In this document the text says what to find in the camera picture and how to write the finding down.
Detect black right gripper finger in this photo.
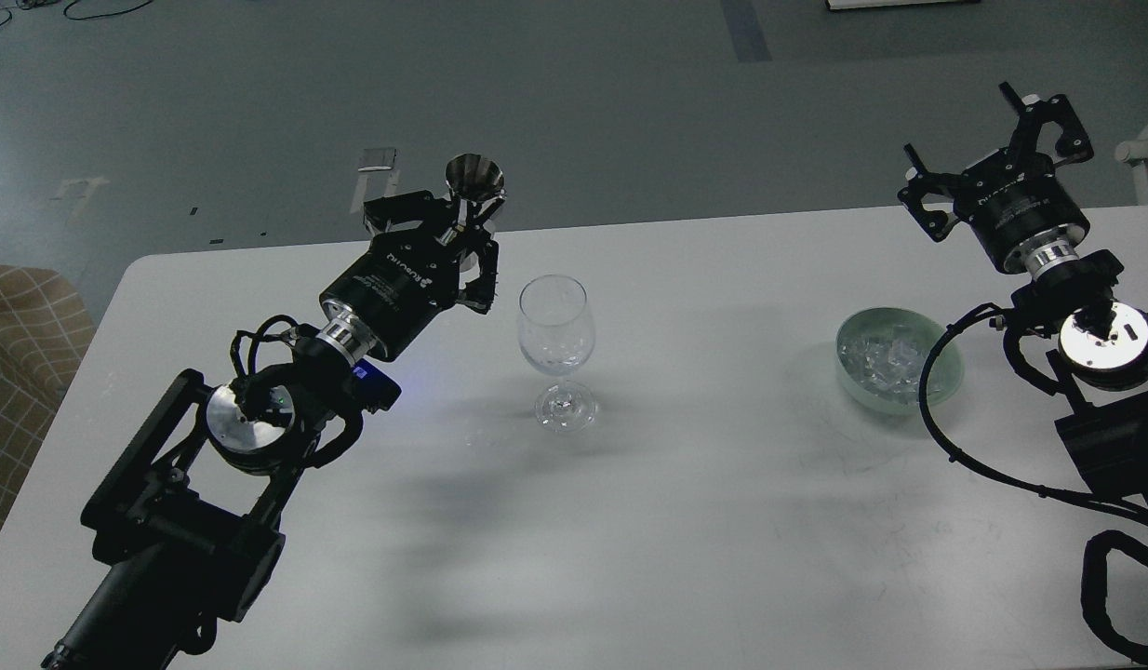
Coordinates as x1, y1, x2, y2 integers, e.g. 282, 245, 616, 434
898, 143, 994, 243
996, 81, 1095, 178

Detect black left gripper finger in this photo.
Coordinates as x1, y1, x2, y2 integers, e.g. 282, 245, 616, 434
363, 190, 463, 246
449, 223, 501, 315

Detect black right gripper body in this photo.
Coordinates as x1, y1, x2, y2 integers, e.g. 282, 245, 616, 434
960, 149, 1091, 275

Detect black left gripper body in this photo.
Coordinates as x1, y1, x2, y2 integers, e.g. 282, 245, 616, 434
319, 224, 468, 363

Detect steel cocktail jigger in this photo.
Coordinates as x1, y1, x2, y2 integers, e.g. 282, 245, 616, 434
444, 153, 506, 237

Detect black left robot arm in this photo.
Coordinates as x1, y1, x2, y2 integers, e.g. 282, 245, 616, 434
41, 185, 505, 669

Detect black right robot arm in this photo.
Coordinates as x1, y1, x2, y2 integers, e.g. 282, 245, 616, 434
898, 81, 1148, 527

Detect clear wine glass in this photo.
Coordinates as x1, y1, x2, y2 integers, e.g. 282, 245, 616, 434
517, 273, 598, 433

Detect pale green ice bowl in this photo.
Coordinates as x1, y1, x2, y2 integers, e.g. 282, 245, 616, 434
833, 307, 945, 416

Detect beige checkered sofa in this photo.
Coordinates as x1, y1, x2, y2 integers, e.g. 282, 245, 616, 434
0, 264, 95, 531

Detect black floor cables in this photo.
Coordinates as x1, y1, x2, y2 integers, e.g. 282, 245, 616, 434
0, 0, 156, 36

